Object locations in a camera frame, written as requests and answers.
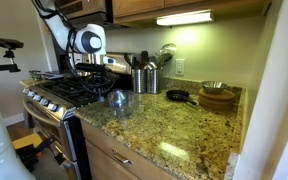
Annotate clear food processor bowl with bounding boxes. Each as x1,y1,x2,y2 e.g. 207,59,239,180
109,103,133,118

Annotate wooden upper cabinets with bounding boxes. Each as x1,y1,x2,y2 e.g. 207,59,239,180
112,0,273,28

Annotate black camera on tripod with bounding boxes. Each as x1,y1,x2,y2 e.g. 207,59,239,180
0,38,24,73

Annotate steel utensil holder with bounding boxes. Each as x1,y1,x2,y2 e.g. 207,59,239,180
146,69,162,94
132,69,146,93

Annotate white wall outlet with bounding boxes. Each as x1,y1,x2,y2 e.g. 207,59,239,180
175,59,185,75

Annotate yellow black tool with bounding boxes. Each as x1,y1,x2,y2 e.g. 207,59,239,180
12,134,54,171

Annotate under-cabinet light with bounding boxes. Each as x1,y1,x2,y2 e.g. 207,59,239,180
156,10,215,26

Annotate right steel utensil holder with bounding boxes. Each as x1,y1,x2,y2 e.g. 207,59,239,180
146,69,162,94

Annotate wooden lower cabinet drawers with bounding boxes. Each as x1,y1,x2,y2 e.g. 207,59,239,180
82,121,176,180

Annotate steel range hood microwave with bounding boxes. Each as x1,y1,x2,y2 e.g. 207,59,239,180
55,0,113,25

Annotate silver drawer handle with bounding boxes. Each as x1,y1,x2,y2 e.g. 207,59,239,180
113,150,134,165

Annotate left steel utensil holder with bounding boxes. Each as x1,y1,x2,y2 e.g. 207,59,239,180
132,69,146,93

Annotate wooden round boards stack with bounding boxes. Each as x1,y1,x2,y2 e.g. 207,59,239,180
198,89,235,110

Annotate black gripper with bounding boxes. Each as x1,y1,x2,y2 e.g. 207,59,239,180
74,63,117,96

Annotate steel ladle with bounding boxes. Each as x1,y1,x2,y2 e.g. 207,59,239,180
157,43,177,67

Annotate steel mixing bowl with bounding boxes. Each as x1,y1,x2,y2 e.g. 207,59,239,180
202,81,227,94

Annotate stainless gas stove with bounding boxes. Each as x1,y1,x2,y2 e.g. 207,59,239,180
18,51,133,180

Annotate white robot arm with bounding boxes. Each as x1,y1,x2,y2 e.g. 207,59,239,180
31,0,115,96

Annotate small black skillet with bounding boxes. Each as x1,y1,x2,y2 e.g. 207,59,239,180
166,90,196,105

